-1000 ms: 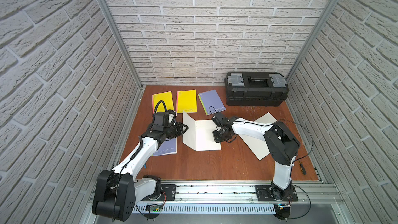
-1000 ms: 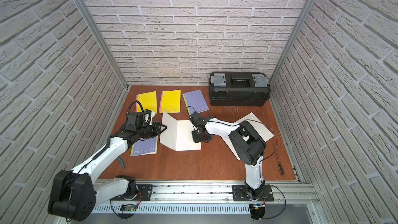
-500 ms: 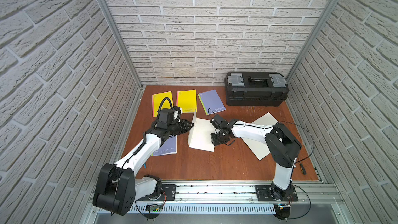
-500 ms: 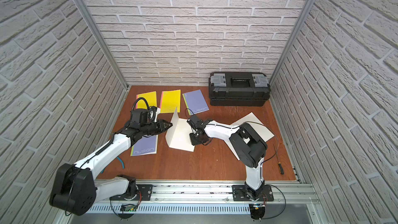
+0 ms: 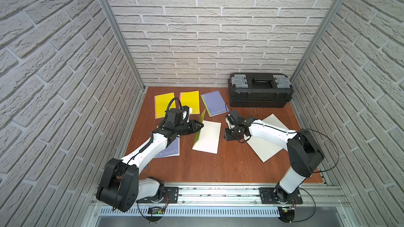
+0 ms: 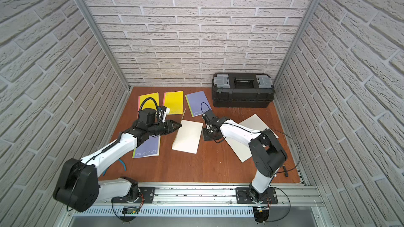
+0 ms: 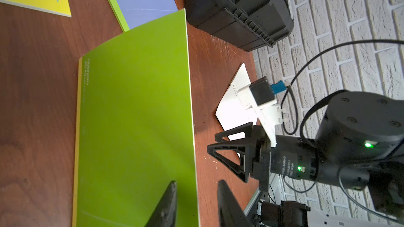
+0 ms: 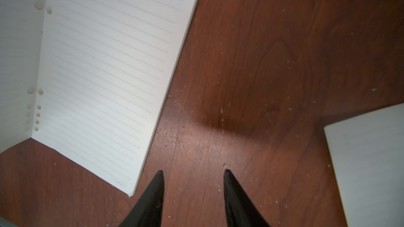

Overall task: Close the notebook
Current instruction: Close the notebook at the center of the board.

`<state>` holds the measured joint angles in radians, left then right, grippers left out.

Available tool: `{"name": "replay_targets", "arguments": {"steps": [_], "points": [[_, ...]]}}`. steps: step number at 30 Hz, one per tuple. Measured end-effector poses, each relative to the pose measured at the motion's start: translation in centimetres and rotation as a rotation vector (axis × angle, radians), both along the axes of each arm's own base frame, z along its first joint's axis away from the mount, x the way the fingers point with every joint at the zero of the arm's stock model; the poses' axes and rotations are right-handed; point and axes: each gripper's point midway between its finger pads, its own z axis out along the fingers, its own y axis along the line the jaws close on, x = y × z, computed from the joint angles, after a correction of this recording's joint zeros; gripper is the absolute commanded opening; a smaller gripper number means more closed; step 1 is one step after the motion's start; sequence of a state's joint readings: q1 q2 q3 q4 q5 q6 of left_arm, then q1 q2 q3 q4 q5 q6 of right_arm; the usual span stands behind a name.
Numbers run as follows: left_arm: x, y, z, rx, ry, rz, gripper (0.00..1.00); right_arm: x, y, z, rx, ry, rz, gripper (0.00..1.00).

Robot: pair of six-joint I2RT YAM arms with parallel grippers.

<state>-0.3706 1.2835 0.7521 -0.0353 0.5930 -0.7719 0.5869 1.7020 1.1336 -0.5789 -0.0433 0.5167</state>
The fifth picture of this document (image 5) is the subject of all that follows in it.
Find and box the white ventilation grille strip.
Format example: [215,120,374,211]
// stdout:
[99,206,280,218]

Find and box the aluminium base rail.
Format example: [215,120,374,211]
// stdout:
[91,182,351,208]

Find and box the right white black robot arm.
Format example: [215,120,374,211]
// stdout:
[225,111,324,203]

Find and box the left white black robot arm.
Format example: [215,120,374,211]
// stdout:
[96,97,204,212]

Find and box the black plastic toolbox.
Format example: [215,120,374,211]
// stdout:
[228,73,294,108]

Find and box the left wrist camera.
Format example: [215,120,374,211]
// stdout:
[181,106,192,122]

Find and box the notebook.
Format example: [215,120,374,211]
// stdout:
[155,137,180,159]
[192,110,221,154]
[247,114,288,162]
[179,91,200,115]
[154,92,175,119]
[201,91,229,117]

